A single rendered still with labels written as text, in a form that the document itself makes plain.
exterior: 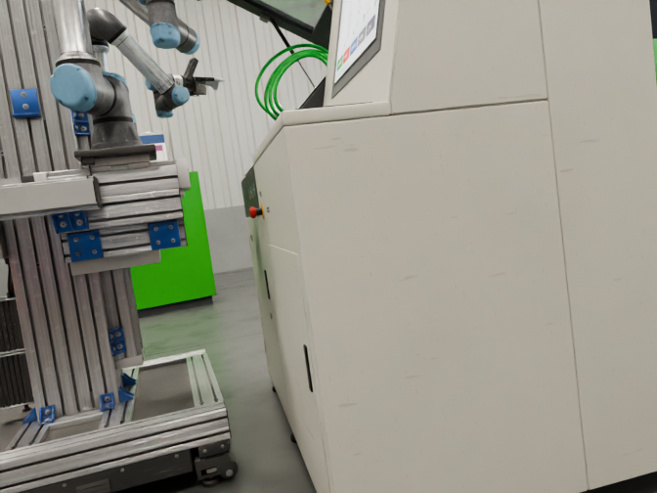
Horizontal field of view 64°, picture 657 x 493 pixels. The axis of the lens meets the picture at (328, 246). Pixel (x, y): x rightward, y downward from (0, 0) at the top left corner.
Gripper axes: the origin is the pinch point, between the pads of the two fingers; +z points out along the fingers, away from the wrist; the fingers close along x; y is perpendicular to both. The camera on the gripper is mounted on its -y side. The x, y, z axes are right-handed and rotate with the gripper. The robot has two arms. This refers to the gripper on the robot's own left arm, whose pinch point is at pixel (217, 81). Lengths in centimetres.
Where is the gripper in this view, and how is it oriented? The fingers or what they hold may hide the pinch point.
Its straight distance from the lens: 272.7
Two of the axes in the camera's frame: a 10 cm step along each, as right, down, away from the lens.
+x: 6.9, 1.0, -7.2
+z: 7.2, -1.5, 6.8
